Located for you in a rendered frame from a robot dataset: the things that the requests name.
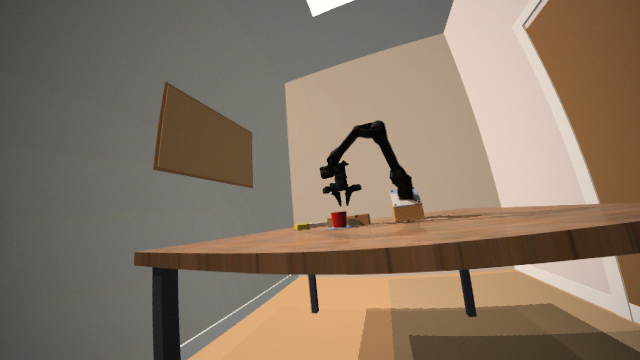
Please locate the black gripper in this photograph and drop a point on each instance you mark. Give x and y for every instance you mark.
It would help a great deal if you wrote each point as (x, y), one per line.
(341, 185)

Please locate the red cup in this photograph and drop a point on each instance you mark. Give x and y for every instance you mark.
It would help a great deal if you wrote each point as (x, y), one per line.
(339, 219)

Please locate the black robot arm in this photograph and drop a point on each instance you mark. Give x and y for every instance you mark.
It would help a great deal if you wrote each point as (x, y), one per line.
(377, 132)

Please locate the tan long rectangular bar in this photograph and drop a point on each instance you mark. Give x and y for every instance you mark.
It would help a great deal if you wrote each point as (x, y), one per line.
(352, 220)

